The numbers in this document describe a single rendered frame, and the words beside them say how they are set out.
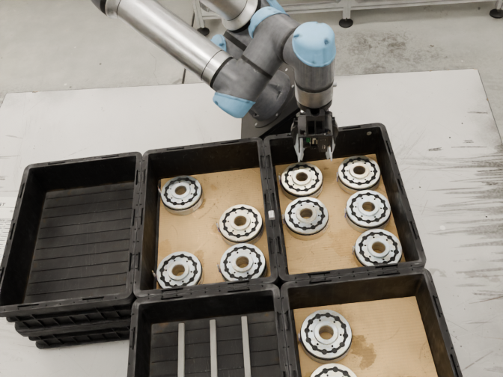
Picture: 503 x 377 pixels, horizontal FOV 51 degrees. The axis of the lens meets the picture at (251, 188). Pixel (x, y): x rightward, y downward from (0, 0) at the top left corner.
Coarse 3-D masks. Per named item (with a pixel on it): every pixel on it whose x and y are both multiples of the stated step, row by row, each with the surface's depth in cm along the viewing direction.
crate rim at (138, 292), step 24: (192, 144) 130; (216, 144) 129; (144, 168) 127; (264, 168) 123; (144, 192) 123; (264, 192) 119; (144, 216) 119; (168, 288) 107; (192, 288) 107; (216, 288) 106
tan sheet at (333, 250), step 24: (336, 168) 134; (336, 192) 130; (384, 192) 128; (336, 216) 125; (288, 240) 123; (312, 240) 122; (336, 240) 122; (288, 264) 119; (312, 264) 118; (336, 264) 118
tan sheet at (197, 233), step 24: (216, 192) 133; (240, 192) 132; (168, 216) 130; (192, 216) 130; (216, 216) 129; (264, 216) 127; (168, 240) 126; (192, 240) 125; (216, 240) 125; (264, 240) 123; (216, 264) 121
